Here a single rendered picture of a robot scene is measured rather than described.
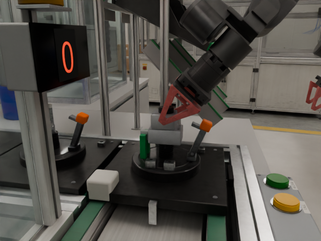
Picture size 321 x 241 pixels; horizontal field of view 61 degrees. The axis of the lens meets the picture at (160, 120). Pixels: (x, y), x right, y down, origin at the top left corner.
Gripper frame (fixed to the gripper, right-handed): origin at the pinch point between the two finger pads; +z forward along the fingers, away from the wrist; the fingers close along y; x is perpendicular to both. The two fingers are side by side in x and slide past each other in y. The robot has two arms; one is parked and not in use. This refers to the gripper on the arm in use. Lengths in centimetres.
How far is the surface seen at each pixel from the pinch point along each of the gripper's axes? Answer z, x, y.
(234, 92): 23, 84, -401
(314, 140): -15, 49, -51
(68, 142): 22.0, -11.8, -3.5
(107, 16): -1.1, -29.3, -27.4
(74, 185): 17.8, -4.1, 10.6
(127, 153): 14.2, 0.0, -4.5
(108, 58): 36, -42, -116
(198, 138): -1.4, 7.6, 0.7
